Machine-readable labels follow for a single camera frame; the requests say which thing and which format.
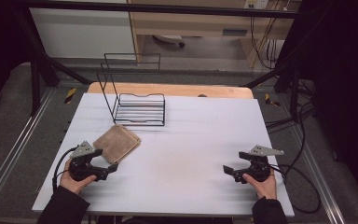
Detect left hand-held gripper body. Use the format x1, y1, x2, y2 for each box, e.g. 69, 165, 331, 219
69, 140, 99, 182

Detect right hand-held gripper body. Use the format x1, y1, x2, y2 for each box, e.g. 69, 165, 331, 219
243, 145, 285, 183

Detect black wire rack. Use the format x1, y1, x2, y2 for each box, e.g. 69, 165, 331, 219
96, 52, 167, 127

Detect person's right hand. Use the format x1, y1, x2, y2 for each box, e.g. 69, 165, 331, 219
241, 169, 278, 200

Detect person's left hand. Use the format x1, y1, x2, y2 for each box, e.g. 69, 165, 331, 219
59, 166, 97, 195

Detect yellow black striped tape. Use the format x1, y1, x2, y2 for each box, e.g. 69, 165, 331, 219
63, 87, 77, 105
264, 92, 281, 107

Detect white foam board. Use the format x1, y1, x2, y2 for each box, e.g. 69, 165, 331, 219
32, 92, 296, 217

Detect white cabinet panel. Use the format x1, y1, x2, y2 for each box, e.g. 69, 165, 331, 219
29, 0, 137, 60

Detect black curtain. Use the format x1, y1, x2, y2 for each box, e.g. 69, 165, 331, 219
0, 0, 34, 116
287, 0, 358, 203

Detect office chair base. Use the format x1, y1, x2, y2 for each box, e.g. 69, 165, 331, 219
153, 34, 186, 49

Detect wooden desk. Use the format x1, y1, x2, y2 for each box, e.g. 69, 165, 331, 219
127, 0, 302, 68

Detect right hand-held gripper black cable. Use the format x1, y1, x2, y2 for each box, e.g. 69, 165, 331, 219
269, 163, 322, 215

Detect black floor cables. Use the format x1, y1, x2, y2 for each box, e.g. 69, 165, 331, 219
265, 78, 316, 175

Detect aluminium floor rail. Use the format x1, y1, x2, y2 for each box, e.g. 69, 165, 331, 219
0, 88, 55, 214
292, 124, 347, 224

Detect hanging black cables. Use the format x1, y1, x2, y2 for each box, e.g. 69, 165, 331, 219
249, 15, 279, 70

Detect white wall socket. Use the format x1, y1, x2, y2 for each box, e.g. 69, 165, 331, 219
243, 0, 269, 10

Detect black metal frame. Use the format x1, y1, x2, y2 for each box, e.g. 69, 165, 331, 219
10, 0, 316, 118

